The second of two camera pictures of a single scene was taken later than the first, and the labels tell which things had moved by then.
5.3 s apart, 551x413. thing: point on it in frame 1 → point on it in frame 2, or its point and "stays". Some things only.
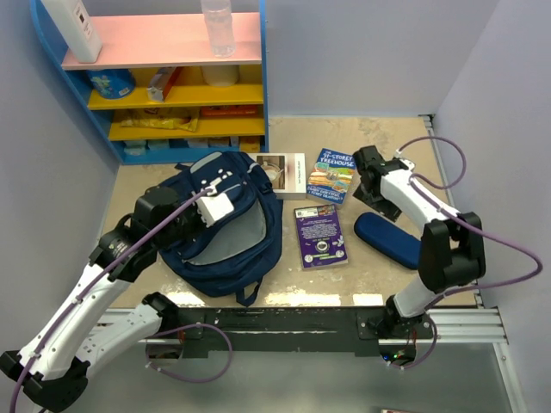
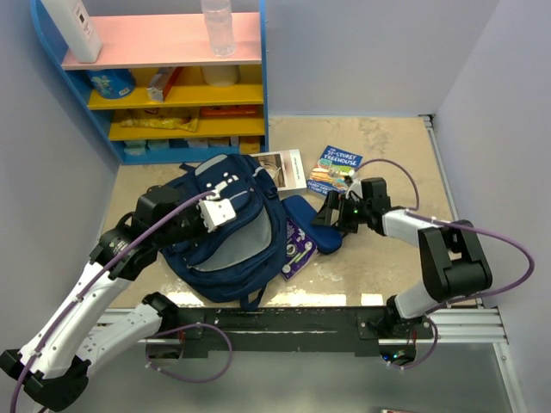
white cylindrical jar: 221,75 stays
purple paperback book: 320,241 → 300,250
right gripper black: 387,208 → 332,202
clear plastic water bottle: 220,28 stays
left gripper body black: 188,224 stays
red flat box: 226,111 stays
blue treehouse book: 331,175 stays
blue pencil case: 392,241 → 326,239
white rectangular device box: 74,23 stays
